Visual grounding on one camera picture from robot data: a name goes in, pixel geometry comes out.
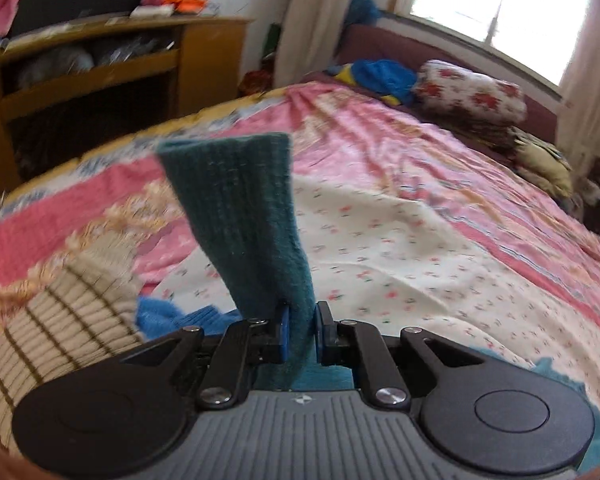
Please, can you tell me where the blue knit garment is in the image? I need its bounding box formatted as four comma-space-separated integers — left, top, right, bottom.
135, 296, 244, 347

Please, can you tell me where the orange toy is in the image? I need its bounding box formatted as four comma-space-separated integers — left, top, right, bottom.
161, 0, 207, 14

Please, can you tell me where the beige curtain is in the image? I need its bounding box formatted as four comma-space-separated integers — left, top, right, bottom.
557, 0, 600, 173
275, 0, 407, 92

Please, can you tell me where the beige striped knit sweater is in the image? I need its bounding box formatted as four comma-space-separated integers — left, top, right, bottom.
0, 232, 146, 453

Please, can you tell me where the floral white red pillow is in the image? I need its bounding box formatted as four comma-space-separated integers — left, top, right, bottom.
412, 59, 527, 127

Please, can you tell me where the floral pink bedsheet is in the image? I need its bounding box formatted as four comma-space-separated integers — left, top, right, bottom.
0, 82, 600, 413

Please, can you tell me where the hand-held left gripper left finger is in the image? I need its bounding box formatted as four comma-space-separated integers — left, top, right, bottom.
122, 301, 291, 409

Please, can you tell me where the blue and yellow cloth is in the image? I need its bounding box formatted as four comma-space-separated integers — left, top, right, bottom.
326, 58, 419, 107

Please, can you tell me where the white flat box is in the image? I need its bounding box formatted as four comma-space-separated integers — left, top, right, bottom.
129, 5, 174, 19

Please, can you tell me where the blue hanging cloth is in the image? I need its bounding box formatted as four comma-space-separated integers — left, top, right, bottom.
346, 0, 382, 27

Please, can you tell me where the yellow-green pillow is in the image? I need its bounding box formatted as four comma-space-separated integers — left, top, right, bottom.
511, 129, 574, 200

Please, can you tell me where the window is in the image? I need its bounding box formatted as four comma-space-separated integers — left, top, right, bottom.
409, 0, 595, 87

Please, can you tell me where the brown patterned blanket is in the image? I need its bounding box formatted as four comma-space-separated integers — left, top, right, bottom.
439, 116, 522, 155

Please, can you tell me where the teal fleece garment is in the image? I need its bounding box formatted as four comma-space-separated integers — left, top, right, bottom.
157, 132, 600, 443

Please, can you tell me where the wooden shelf cabinet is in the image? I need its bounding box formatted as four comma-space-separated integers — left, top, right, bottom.
0, 15, 253, 196

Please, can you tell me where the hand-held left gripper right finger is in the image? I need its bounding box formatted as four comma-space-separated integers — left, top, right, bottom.
314, 301, 486, 409

